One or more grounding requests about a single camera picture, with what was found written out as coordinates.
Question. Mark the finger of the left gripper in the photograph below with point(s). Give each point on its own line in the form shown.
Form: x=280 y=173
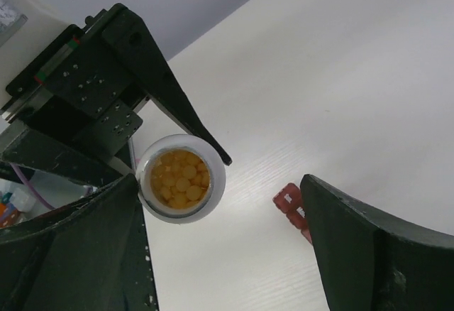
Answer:
x=32 y=149
x=127 y=35

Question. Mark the red weekly pill organizer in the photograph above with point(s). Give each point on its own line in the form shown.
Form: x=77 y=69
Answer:
x=289 y=201

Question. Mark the white pill bottle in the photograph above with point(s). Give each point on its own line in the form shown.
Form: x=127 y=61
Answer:
x=216 y=169

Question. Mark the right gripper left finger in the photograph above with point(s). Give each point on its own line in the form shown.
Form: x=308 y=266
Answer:
x=92 y=254

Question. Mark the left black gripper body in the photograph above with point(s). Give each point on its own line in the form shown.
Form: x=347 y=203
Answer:
x=78 y=93

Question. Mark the yellow pills in bottle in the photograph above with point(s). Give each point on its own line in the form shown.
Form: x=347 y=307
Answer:
x=180 y=179

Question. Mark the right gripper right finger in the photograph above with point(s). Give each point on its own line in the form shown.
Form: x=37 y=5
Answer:
x=371 y=260

